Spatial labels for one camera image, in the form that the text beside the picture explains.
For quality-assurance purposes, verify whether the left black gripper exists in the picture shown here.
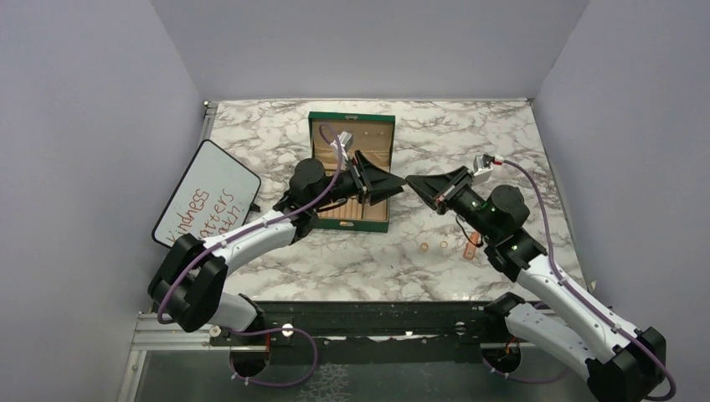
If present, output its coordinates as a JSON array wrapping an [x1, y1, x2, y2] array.
[[311, 150, 406, 210]]

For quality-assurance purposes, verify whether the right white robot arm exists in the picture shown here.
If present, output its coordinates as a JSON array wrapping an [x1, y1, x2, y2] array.
[[405, 167, 671, 401]]

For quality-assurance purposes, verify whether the green jewelry box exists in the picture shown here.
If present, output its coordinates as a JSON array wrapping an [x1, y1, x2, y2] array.
[[308, 111, 395, 233]]

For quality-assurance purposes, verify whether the white dry-erase board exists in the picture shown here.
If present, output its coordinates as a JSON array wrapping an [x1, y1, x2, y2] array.
[[152, 139, 261, 247]]

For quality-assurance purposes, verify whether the orange highlighter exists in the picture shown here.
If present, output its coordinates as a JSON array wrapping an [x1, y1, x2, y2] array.
[[463, 240, 483, 260]]

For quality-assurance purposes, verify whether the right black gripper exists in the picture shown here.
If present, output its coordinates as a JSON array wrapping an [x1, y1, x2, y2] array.
[[406, 165, 498, 240]]

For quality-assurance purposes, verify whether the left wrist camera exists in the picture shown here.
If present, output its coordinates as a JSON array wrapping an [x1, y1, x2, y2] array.
[[331, 131, 354, 152]]

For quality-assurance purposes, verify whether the black mounting rail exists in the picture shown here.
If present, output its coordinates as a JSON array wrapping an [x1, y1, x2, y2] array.
[[209, 301, 523, 371]]

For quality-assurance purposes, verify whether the aluminium frame rail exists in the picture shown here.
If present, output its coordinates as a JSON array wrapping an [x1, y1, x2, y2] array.
[[116, 312, 267, 401]]

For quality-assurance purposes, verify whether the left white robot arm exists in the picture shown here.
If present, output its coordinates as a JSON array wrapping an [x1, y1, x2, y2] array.
[[147, 152, 405, 344]]

